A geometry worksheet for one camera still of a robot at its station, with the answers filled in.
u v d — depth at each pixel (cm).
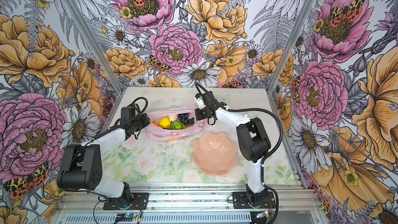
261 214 72
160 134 87
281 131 49
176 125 94
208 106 75
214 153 90
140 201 74
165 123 97
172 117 99
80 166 45
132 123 73
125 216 71
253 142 52
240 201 74
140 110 79
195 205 75
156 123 99
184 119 101
